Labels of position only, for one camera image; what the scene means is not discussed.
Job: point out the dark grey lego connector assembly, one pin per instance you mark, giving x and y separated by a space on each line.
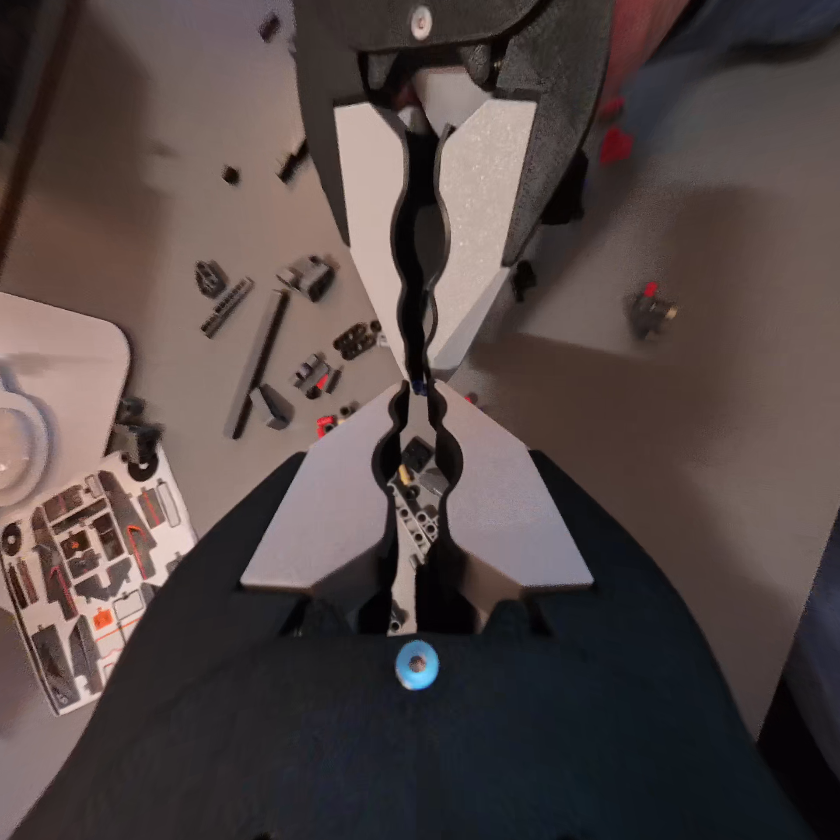
134 436

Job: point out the sticker sheet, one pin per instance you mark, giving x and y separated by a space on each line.
85 590

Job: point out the long dark grey lego beam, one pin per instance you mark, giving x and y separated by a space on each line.
259 361

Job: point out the white book stand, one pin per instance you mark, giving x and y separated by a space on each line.
79 367

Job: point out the light grey lego beam frame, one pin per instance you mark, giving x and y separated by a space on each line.
413 525

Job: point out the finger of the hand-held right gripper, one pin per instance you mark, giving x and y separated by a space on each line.
485 197
367 197

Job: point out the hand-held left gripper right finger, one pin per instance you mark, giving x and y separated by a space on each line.
518 512

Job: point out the red lego claw piece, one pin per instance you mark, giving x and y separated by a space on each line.
617 144

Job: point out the dark grey lego block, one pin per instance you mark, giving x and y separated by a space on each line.
308 279

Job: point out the dark grey triangular lego plate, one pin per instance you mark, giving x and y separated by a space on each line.
210 279

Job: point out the dark grey lego piece red pin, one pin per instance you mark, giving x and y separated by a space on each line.
653 312

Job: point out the dark grey lego wedge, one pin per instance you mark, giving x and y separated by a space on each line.
274 408

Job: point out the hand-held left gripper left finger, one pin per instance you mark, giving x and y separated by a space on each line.
321 512

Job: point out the person's right forearm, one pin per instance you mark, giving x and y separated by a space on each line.
754 26

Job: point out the blue lego pin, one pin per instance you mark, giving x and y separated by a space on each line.
420 387

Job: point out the person's right hand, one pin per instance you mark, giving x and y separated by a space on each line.
636 39

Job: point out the dark grey lego liftarm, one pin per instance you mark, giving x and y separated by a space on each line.
226 308

